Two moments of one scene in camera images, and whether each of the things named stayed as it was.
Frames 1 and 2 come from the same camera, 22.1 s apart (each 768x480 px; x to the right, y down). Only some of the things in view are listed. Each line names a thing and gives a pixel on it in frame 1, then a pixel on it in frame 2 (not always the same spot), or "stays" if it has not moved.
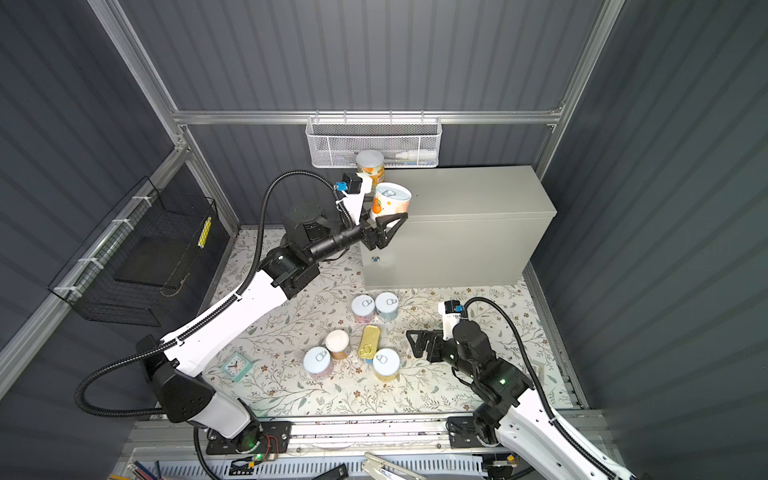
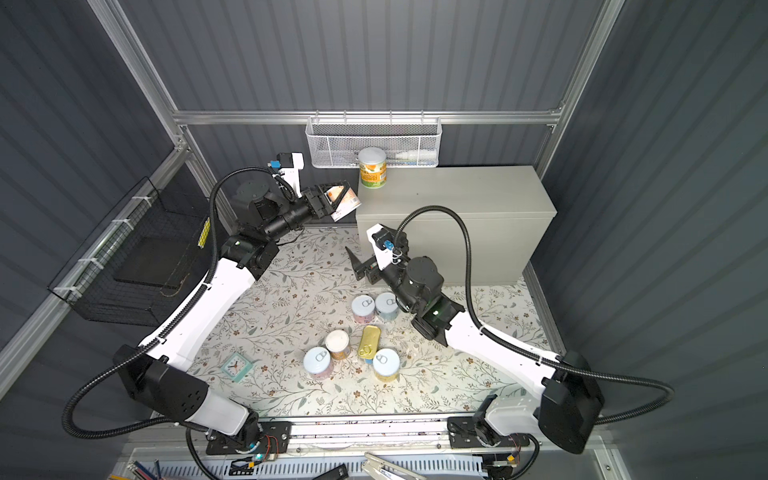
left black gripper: [376, 236] -> [322, 208]
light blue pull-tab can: [386, 304] stays
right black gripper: [436, 340] -> [372, 268]
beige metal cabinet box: [487, 226] stays
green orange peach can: [371, 163] stays
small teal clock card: [236, 366] stays
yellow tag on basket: [203, 237] stays
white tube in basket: [416, 154] stays
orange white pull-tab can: [390, 198] -> [348, 202]
